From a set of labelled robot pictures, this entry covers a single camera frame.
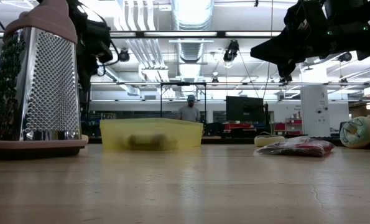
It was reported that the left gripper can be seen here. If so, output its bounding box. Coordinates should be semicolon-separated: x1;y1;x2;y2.
78;18;114;93

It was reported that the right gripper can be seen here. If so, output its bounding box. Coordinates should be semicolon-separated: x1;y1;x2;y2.
250;0;331;77

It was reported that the metal box grater pink trim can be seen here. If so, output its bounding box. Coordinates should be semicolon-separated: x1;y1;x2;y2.
0;0;89;160

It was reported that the yellow plastic bin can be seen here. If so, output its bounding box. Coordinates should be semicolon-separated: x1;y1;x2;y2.
99;117;205;153

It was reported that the white pillar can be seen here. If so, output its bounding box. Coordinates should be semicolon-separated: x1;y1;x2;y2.
300;84;331;138

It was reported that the black monitor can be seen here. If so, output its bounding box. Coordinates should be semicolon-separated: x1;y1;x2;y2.
225;95;265;124

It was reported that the long ceiling light bar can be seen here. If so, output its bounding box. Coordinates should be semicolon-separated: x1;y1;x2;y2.
109;30;282;39

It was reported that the red storage shelf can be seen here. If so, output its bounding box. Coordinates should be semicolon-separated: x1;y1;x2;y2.
273;117;303;135

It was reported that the red crate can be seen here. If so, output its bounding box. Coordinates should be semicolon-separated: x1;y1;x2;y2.
224;122;256;131

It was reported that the cardboard box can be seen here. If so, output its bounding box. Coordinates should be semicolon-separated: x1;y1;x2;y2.
349;104;370;119

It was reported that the person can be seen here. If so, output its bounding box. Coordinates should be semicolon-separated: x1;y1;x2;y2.
177;94;201;123

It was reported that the black hanging camera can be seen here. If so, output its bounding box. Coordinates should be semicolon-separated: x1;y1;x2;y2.
118;49;131;63
338;51;353;63
223;39;240;63

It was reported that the silver ventilation duct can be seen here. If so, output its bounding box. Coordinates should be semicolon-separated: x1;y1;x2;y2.
170;0;215;63

